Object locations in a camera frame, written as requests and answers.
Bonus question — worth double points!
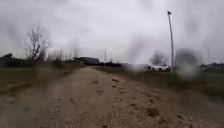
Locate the tall lamp pole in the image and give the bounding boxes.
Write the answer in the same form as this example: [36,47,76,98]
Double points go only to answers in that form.
[166,10,175,72]

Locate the grass field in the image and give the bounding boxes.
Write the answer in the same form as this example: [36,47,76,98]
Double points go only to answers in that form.
[94,65,224,101]

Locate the grass verge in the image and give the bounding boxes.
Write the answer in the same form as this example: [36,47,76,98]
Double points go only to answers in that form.
[0,62,86,96]

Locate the brown gravel dirt track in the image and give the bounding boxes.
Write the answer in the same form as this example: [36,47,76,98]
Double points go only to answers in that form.
[0,65,224,128]

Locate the low dark building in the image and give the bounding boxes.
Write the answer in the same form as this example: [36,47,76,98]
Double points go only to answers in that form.
[73,56,101,66]

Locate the bare tree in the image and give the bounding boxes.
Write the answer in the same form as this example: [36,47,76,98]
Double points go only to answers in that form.
[148,51,169,67]
[21,24,53,63]

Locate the white car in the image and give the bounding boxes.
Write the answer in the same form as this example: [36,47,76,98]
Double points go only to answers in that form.
[148,64,172,73]

